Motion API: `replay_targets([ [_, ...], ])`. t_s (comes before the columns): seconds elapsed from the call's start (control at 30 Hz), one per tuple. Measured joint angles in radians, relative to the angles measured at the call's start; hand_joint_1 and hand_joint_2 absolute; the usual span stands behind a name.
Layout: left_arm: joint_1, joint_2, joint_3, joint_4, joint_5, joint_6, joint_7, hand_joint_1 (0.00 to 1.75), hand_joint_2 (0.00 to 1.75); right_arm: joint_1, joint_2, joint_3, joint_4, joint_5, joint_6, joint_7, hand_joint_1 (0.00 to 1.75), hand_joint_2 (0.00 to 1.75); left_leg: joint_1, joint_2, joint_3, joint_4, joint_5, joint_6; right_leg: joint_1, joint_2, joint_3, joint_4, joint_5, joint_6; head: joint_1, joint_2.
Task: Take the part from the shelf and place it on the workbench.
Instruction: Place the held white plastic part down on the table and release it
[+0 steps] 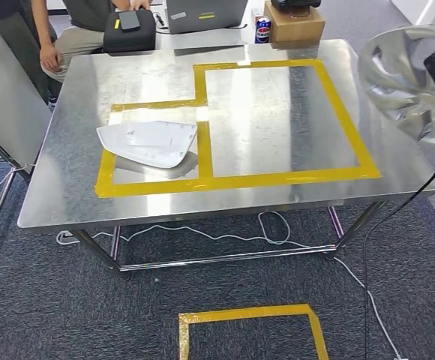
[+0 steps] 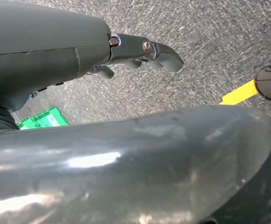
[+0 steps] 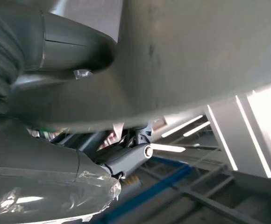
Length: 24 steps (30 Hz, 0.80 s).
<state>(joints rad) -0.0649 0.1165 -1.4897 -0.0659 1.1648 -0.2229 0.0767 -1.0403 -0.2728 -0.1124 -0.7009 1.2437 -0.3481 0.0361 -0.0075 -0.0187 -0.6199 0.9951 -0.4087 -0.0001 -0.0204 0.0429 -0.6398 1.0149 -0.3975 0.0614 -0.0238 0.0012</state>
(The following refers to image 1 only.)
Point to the brown cardboard box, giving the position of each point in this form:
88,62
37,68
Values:
296,27

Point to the yellow floor tape square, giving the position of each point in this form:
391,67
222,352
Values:
240,313

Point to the black remote controller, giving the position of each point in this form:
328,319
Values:
296,4

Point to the yellow tape outline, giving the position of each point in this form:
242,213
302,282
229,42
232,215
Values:
202,184

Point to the black phone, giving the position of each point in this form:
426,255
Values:
129,21

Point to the white power strip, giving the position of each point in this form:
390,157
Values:
67,237

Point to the blue soda can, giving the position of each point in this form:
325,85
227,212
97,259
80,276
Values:
263,32

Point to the silver grey wheel hubcap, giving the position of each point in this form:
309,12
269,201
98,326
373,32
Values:
389,84

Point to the stainless steel workbench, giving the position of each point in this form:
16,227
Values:
71,124

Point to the black carry case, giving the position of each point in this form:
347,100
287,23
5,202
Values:
127,42

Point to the person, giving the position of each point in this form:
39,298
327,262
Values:
82,15
18,44

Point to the white plastic cover part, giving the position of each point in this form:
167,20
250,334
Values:
146,144

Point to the grey laptop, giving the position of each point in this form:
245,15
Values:
202,17

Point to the stainless steel table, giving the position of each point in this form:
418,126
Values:
7,99

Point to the white cabinet block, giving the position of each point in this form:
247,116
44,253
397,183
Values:
405,7

